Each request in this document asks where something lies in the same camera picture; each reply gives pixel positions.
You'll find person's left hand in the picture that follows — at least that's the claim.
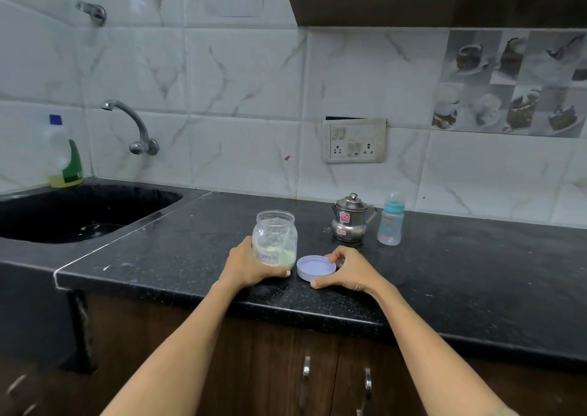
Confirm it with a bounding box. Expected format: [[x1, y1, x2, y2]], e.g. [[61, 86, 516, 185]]
[[219, 236, 292, 292]]

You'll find person's right hand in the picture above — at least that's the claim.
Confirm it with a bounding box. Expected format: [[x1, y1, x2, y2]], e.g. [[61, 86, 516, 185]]
[[309, 245, 384, 295]]

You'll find lavender plastic jar lid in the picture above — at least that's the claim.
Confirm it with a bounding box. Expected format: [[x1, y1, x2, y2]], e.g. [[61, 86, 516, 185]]
[[296, 254, 338, 283]]

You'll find clear formula powder jar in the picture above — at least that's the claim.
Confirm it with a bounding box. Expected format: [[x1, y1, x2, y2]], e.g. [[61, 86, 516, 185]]
[[251, 209, 298, 270]]

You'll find white measuring scoop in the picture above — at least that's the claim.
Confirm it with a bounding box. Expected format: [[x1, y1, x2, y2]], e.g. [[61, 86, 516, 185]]
[[277, 227, 297, 267]]

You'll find small steel kettle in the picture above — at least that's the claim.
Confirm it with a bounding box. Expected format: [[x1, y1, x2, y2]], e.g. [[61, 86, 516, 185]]
[[331, 193, 378, 244]]

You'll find clear printed baby bottle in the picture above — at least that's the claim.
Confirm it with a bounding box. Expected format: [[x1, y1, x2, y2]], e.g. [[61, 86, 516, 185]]
[[377, 212, 404, 247]]

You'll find person's right forearm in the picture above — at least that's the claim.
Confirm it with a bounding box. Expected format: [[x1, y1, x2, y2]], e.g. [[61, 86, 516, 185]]
[[372, 277, 519, 416]]

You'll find person's left forearm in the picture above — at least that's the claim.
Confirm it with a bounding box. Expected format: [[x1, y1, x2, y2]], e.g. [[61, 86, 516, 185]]
[[100, 278, 237, 416]]

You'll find dish soap bottle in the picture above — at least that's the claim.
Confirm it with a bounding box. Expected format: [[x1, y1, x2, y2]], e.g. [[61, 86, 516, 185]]
[[44, 114, 84, 189]]

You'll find brown wooden base cabinet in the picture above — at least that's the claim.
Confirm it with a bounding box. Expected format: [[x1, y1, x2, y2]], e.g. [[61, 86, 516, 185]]
[[0, 289, 587, 416]]

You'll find black kitchen sink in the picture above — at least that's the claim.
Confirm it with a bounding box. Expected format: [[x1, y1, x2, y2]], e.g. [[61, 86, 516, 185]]
[[0, 184, 184, 245]]

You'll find white switch socket board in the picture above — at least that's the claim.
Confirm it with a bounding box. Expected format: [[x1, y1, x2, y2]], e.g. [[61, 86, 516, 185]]
[[322, 117, 388, 164]]

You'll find chrome curved wall faucet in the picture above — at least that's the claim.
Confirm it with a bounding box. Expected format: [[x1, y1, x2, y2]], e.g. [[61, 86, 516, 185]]
[[101, 99, 160, 157]]

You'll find chrome wall valve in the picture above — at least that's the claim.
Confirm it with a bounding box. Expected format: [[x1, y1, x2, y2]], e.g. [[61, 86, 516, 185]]
[[75, 1, 108, 28]]

